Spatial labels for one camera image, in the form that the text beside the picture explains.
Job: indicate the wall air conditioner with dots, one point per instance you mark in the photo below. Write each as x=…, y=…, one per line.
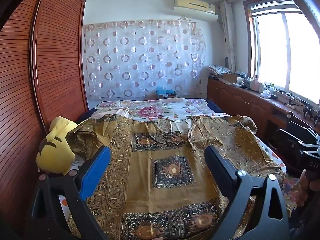
x=195, y=8

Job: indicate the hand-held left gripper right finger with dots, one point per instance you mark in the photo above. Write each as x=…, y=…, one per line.
x=220, y=170

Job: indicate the orange fruit print sheet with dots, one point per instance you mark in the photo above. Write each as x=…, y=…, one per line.
x=271, y=155

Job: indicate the crumpled white tissue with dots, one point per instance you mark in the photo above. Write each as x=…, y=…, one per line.
x=265, y=93

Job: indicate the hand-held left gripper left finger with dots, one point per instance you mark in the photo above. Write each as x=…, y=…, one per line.
x=96, y=172

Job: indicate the yellow plush toy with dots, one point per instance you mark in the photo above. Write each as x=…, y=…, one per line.
x=56, y=150

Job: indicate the circle patterned sheer curtain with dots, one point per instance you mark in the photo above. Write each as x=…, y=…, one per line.
x=145, y=60

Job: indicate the stack of folded cloths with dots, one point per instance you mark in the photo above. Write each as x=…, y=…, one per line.
x=218, y=70

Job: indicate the wooden slatted wardrobe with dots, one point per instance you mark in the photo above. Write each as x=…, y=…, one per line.
x=30, y=80

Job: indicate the open cardboard box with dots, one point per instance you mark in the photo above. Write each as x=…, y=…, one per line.
x=230, y=78

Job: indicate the floral blanket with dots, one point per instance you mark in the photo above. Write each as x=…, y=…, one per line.
x=155, y=108

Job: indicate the long wooden cabinet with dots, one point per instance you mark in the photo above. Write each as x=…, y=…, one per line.
x=240, y=105

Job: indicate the pink bottle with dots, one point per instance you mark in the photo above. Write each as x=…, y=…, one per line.
x=255, y=84

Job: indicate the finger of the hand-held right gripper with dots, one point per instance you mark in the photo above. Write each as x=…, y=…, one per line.
x=287, y=145
x=306, y=133

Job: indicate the wooden framed window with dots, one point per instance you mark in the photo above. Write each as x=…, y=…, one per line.
x=287, y=55

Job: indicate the blue topped cardboard box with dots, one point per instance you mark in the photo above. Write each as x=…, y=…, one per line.
x=165, y=93

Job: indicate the golden sunflower patterned shirt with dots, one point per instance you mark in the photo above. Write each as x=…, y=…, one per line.
x=150, y=192

